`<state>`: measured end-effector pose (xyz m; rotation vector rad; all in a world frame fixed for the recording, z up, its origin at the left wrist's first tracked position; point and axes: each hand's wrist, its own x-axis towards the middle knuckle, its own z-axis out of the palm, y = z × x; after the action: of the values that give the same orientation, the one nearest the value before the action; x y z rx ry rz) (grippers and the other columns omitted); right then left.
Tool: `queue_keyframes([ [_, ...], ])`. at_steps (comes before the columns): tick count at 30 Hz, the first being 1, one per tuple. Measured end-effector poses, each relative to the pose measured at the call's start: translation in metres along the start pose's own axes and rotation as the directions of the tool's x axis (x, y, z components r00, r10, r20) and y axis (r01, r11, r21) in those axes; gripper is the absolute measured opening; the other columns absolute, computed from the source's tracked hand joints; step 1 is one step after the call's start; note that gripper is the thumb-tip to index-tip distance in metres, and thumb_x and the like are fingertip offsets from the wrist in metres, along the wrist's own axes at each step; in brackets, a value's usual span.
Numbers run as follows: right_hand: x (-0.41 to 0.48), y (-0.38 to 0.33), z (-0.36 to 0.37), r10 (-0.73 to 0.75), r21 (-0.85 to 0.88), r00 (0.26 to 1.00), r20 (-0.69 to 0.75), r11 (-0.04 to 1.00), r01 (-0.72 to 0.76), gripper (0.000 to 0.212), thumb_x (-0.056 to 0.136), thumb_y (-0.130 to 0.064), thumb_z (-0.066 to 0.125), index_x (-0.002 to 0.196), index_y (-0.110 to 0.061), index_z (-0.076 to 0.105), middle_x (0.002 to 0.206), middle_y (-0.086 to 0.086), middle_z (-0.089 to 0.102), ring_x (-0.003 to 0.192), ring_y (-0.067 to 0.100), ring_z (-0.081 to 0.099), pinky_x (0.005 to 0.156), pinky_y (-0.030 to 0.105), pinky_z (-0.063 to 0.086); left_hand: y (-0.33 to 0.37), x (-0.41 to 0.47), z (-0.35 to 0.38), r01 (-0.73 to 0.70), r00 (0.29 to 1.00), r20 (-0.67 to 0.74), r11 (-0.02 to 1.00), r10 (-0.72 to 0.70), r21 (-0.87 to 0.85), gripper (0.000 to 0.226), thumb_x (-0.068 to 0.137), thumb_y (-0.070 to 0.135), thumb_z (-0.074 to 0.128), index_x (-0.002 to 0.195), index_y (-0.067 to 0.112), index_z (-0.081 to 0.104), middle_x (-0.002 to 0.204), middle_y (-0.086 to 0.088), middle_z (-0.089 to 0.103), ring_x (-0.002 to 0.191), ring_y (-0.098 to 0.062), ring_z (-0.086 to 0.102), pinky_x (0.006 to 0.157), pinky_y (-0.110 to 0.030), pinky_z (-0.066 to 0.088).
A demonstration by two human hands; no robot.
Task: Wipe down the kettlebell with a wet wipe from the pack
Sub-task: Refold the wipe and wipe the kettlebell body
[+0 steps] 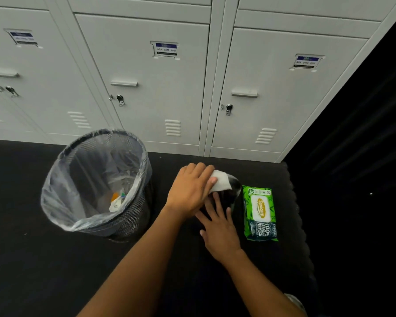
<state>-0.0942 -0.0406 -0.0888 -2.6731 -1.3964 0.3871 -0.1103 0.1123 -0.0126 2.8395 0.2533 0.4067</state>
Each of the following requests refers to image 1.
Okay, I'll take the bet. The black wire mesh trash bin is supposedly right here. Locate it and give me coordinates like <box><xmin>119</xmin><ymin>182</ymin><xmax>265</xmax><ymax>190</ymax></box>
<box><xmin>44</xmin><ymin>129</ymin><xmax>153</xmax><ymax>243</ymax></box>

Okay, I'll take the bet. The person's right hand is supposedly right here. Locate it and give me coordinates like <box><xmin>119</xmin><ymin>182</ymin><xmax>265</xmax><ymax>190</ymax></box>
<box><xmin>195</xmin><ymin>193</ymin><xmax>244</xmax><ymax>264</ymax></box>

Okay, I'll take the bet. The person's left hand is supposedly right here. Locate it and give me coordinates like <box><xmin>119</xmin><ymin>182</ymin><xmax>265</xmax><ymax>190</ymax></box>
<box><xmin>166</xmin><ymin>162</ymin><xmax>218</xmax><ymax>222</ymax></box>

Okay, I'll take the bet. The black foam mat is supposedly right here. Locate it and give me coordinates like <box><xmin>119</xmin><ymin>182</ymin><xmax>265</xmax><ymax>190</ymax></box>
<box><xmin>0</xmin><ymin>139</ymin><xmax>320</xmax><ymax>317</ymax></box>

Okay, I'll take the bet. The grey metal locker door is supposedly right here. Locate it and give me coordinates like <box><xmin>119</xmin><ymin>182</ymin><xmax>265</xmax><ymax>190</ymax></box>
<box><xmin>0</xmin><ymin>6</ymin><xmax>110</xmax><ymax>136</ymax></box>
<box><xmin>212</xmin><ymin>28</ymin><xmax>369</xmax><ymax>153</ymax></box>
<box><xmin>75</xmin><ymin>14</ymin><xmax>210</xmax><ymax>146</ymax></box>

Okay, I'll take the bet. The clear plastic bin liner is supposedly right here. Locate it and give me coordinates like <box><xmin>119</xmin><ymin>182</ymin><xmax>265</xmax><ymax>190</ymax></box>
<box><xmin>40</xmin><ymin>129</ymin><xmax>152</xmax><ymax>232</ymax></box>

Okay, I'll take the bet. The white wet wipe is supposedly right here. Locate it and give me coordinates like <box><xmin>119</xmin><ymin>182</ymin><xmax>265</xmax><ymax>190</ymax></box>
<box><xmin>207</xmin><ymin>170</ymin><xmax>233</xmax><ymax>194</ymax></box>

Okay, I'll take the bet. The black shiny shoe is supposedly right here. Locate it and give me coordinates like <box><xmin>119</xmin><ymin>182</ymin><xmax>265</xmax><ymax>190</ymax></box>
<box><xmin>198</xmin><ymin>173</ymin><xmax>242</xmax><ymax>228</ymax></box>

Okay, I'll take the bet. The green wet wipes packet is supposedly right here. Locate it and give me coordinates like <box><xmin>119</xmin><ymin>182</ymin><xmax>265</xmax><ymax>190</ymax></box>
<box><xmin>242</xmin><ymin>185</ymin><xmax>279</xmax><ymax>242</ymax></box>

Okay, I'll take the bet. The white blue locker label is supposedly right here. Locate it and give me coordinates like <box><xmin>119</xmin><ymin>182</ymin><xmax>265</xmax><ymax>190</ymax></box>
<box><xmin>4</xmin><ymin>28</ymin><xmax>43</xmax><ymax>49</ymax></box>
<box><xmin>289</xmin><ymin>53</ymin><xmax>325</xmax><ymax>72</ymax></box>
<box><xmin>150</xmin><ymin>41</ymin><xmax>181</xmax><ymax>60</ymax></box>

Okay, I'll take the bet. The person's left forearm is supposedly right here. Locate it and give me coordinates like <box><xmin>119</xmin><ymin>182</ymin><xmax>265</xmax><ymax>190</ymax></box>
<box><xmin>77</xmin><ymin>206</ymin><xmax>194</xmax><ymax>317</ymax></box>

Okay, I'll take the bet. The grey shoe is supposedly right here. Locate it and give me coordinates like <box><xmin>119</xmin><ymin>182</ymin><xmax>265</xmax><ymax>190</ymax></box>
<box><xmin>283</xmin><ymin>293</ymin><xmax>307</xmax><ymax>315</ymax></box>

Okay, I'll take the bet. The white orange green trash piece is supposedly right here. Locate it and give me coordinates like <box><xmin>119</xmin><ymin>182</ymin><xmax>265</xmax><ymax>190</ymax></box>
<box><xmin>108</xmin><ymin>192</ymin><xmax>127</xmax><ymax>213</ymax></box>

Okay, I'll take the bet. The person's right forearm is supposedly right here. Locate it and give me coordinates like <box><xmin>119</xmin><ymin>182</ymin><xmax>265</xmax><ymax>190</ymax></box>
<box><xmin>217</xmin><ymin>248</ymin><xmax>308</xmax><ymax>317</ymax></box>

